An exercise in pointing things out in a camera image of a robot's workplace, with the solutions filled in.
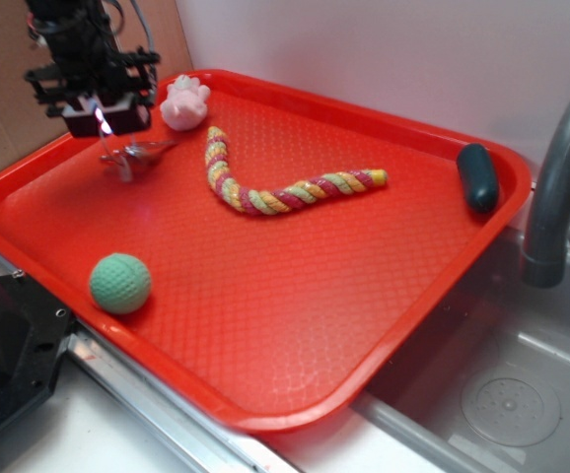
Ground grey faucet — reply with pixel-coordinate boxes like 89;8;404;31
521;102;570;288

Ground multicolour twisted rope toy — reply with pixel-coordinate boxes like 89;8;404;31
204;126;389;216

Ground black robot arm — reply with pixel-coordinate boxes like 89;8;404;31
24;1;160;138

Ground silver keys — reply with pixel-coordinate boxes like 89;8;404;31
98;105;179;182

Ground brown cardboard panel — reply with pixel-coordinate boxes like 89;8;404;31
0;0;193;170

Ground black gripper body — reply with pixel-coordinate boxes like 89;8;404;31
24;29;160;117

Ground silver metal rail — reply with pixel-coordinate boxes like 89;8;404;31
0;255;296;472

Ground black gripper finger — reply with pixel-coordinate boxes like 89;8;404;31
62;98;100;138
100;94;151;134

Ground grey plastic sink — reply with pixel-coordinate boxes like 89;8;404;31
353;231;570;472

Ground pink plush toy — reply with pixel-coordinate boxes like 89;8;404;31
160;74;211;131

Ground dark teal cylinder toy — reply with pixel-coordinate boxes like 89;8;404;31
457;143;499;214

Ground green dimpled ball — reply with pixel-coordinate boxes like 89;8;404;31
89;253;152;315

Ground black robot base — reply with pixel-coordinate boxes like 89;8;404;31
0;275;72;433

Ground grey cable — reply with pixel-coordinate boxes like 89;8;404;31
102;0;159;55

